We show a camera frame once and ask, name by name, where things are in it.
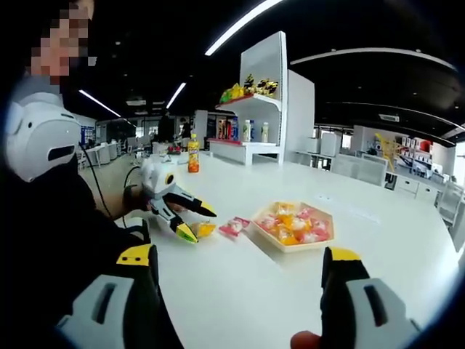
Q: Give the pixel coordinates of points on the grey perforated partition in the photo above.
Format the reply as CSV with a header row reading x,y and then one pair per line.
x,y
357,165

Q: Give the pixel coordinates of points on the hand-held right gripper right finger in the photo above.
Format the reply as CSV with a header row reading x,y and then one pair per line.
x,y
370,312

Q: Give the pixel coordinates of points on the yellow green snack bag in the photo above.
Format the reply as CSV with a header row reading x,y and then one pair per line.
x,y
232,92

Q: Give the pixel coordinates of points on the small white appliance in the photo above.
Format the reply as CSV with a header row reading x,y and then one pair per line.
x,y
313,144

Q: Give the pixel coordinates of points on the ceiling air conditioner vent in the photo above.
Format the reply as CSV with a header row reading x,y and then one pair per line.
x,y
388,117

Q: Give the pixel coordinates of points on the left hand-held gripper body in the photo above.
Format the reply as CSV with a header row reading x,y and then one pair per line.
x,y
154,178

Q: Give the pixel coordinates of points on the blue white notice board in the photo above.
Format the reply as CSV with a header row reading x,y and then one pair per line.
x,y
87,131

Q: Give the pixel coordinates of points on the white square pillar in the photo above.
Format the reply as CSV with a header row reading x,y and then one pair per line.
x,y
301,116

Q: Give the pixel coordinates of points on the white cube appliance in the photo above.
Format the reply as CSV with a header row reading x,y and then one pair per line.
x,y
331,143

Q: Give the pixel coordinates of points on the orange drink bottle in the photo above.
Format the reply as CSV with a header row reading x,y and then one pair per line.
x,y
193,152

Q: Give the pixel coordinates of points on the yellow figure display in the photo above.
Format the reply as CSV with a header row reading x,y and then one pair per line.
x,y
388,147

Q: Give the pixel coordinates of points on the white worn device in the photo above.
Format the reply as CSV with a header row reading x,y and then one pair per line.
x,y
36,138

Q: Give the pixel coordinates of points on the blue white bottle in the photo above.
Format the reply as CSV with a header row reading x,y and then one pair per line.
x,y
253,132

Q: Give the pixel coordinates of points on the blue snack box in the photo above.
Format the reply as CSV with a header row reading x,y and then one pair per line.
x,y
234,128

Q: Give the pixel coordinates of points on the person's right hand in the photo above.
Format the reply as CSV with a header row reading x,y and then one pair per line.
x,y
305,341

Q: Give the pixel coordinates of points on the white table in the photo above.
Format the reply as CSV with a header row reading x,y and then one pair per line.
x,y
254,291

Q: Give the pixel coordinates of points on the pink marshmallow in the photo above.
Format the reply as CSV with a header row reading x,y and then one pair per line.
x,y
234,226

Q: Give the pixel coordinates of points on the cream drink bottle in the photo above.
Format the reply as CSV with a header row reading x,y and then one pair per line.
x,y
265,133

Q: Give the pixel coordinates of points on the beige hexagonal bowl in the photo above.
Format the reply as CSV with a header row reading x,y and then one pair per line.
x,y
290,248

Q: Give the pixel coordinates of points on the ceiling light strip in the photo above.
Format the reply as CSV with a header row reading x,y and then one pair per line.
x,y
239,27
176,95
100,103

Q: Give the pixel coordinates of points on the orange marshmallow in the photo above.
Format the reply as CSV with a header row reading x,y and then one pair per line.
x,y
206,229

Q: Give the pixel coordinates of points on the white drawer cabinet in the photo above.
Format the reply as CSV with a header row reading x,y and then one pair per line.
x,y
414,187

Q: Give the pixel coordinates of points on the person's left hand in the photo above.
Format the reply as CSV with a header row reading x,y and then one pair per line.
x,y
138,200

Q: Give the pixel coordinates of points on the white display shelf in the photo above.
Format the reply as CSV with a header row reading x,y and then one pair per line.
x,y
263,54

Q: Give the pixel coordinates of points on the red box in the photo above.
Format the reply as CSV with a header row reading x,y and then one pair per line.
x,y
425,146

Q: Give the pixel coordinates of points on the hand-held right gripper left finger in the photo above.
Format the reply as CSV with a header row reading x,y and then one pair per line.
x,y
105,309

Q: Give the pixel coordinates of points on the white bottle green label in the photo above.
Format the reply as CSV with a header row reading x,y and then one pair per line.
x,y
247,131

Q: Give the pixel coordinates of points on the black yellow snack bag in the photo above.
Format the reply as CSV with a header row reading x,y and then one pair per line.
x,y
267,86
249,80

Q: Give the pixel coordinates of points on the pile of marshmallow packets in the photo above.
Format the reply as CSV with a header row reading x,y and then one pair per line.
x,y
287,223

